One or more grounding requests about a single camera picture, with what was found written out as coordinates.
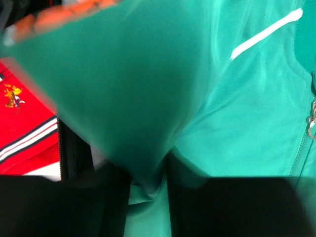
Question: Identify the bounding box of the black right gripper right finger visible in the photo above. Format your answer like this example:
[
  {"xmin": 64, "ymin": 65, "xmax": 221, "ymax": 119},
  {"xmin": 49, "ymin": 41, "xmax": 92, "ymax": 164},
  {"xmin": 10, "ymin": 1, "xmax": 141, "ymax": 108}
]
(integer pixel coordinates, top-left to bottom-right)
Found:
[{"xmin": 166, "ymin": 153, "xmax": 313, "ymax": 237}]

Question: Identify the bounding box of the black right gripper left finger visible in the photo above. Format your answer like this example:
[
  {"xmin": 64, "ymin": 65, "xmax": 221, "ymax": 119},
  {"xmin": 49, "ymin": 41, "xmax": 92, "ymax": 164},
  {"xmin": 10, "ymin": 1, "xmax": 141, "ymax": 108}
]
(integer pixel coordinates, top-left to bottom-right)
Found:
[{"xmin": 0, "ymin": 163, "xmax": 130, "ymax": 237}]

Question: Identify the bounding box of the green jacket with orange letter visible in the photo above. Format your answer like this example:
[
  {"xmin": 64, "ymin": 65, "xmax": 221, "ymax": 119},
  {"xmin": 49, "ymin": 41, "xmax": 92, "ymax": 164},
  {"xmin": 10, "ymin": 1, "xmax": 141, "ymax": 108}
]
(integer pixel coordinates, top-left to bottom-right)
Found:
[{"xmin": 0, "ymin": 0, "xmax": 316, "ymax": 237}]

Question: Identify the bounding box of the red polo shirt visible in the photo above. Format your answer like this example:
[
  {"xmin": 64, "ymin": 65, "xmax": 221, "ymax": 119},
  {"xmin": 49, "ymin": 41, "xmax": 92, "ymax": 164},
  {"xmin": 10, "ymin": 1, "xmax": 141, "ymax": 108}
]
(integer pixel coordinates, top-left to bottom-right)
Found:
[{"xmin": 0, "ymin": 58, "xmax": 60, "ymax": 180}]

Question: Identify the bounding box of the black open suitcase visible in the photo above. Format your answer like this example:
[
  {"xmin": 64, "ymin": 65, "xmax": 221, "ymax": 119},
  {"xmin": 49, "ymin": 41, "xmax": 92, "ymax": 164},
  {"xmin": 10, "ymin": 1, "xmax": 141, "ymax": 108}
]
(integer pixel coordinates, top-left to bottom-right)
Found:
[{"xmin": 57, "ymin": 118, "xmax": 93, "ymax": 180}]

